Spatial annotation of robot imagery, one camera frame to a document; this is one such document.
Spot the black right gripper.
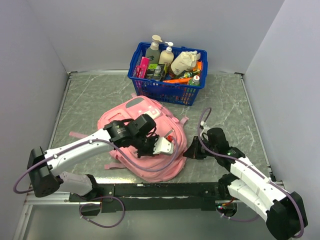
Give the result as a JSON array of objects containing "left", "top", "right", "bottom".
[{"left": 183, "top": 135, "right": 218, "bottom": 160}]

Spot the pink student backpack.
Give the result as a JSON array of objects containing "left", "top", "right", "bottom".
[{"left": 68, "top": 92, "right": 190, "bottom": 183}]

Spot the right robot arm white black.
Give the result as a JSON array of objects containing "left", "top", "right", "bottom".
[{"left": 183, "top": 126, "right": 308, "bottom": 240}]

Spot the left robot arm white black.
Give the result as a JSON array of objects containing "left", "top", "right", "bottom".
[{"left": 27, "top": 114, "right": 159, "bottom": 201}]

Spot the orange toothbrush pack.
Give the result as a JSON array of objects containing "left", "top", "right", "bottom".
[{"left": 163, "top": 77, "right": 192, "bottom": 85}]

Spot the black green box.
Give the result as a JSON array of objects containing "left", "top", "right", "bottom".
[{"left": 145, "top": 63, "right": 168, "bottom": 82}]

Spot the pink box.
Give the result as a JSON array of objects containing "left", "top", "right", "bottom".
[{"left": 135, "top": 56, "right": 150, "bottom": 79}]

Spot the blue plastic basket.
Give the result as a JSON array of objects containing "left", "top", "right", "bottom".
[{"left": 127, "top": 42, "right": 208, "bottom": 106}]

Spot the small green bottle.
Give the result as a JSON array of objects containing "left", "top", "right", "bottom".
[{"left": 179, "top": 69, "right": 201, "bottom": 79}]

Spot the cream pump bottle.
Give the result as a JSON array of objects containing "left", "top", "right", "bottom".
[{"left": 158, "top": 41, "right": 174, "bottom": 67}]

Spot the grey pump bottle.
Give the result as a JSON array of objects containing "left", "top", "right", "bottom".
[{"left": 145, "top": 34, "right": 163, "bottom": 64}]

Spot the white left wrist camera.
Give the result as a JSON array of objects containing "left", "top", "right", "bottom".
[{"left": 153, "top": 137, "right": 174, "bottom": 156}]

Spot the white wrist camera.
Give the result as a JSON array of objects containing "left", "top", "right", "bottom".
[
  {"left": 199, "top": 120, "right": 210, "bottom": 131},
  {"left": 153, "top": 137, "right": 174, "bottom": 156}
]

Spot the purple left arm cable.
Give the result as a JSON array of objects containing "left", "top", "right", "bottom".
[{"left": 12, "top": 136, "right": 179, "bottom": 228}]

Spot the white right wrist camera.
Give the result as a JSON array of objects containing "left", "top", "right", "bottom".
[{"left": 199, "top": 120, "right": 210, "bottom": 131}]

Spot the black mounting base rail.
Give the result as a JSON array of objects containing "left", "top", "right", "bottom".
[{"left": 68, "top": 181, "right": 251, "bottom": 216}]

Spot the beige drawstring pouch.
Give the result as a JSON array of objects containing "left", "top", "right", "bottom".
[{"left": 169, "top": 50, "right": 201, "bottom": 76}]

